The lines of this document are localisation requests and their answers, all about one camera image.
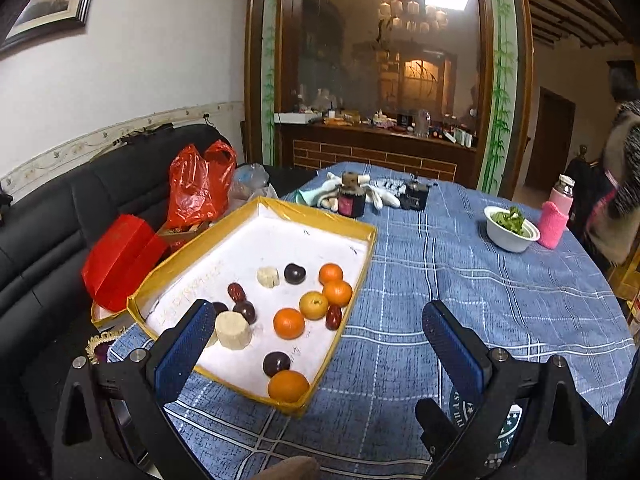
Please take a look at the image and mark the gold open sweets box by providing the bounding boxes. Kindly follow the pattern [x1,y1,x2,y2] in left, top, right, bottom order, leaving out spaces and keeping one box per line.
[156,221,206,248]

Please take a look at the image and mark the green vegetables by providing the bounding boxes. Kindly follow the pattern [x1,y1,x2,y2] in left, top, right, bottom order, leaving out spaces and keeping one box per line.
[492,207,528,235]

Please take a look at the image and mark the black leather sofa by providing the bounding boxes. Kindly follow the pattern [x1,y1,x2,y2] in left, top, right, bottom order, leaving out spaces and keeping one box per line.
[0,122,321,480]

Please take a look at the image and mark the white gold-edged box base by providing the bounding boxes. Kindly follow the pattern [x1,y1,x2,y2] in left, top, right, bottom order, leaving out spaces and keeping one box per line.
[90,302,132,332]

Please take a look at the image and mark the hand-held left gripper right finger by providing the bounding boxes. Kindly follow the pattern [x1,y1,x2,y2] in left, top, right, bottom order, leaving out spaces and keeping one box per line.
[414,300,588,480]

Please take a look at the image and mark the large round white cake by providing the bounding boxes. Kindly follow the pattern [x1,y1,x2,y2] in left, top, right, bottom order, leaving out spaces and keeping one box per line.
[215,311,252,352]

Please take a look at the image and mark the black chair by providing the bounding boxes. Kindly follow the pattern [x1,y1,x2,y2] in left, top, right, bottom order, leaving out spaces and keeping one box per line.
[565,156,603,246]

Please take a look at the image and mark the white bowl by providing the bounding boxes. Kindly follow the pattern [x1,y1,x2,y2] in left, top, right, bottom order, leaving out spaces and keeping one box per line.
[483,206,542,253]

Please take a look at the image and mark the dark jar with cork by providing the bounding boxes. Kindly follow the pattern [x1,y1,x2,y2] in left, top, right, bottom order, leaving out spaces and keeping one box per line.
[337,172,368,218]

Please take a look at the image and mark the clear plastic bag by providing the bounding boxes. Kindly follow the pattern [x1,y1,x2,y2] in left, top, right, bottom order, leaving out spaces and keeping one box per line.
[231,162,271,196]

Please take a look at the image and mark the bottle with pink sleeve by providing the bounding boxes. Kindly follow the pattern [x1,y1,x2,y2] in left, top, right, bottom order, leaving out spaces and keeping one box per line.
[537,174,576,251]

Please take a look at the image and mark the white foam box yellow tape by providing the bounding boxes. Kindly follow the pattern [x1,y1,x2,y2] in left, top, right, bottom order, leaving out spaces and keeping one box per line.
[127,196,377,416]

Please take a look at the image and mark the wooden counter cabinet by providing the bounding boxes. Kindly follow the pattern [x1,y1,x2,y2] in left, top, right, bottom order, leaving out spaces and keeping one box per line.
[274,110,481,186]

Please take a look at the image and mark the chandelier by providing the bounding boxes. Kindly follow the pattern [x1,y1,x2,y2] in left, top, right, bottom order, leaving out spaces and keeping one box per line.
[372,0,451,41]

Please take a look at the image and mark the red gift box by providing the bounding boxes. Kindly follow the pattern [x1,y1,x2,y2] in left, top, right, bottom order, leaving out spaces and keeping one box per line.
[81,214,168,312]

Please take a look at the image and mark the blue plaid tablecloth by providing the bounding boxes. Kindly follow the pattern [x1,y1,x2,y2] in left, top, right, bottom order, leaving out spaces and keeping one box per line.
[107,161,636,480]

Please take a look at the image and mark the dark wooden door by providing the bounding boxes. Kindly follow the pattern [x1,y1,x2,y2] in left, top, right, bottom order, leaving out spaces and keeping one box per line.
[525,86,577,193]

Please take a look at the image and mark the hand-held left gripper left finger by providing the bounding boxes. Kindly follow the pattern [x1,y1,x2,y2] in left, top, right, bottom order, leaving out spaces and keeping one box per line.
[52,298,217,480]

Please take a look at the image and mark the tasselled purple cushion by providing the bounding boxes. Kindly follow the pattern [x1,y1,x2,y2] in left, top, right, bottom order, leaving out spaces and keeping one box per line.
[86,326,128,365]

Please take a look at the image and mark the small black box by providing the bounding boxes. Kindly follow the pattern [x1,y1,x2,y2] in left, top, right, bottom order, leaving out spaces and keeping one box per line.
[400,180,431,211]

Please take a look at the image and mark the red plastic bag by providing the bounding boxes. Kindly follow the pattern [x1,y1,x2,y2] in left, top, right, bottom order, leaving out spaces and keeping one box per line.
[166,140,238,231]

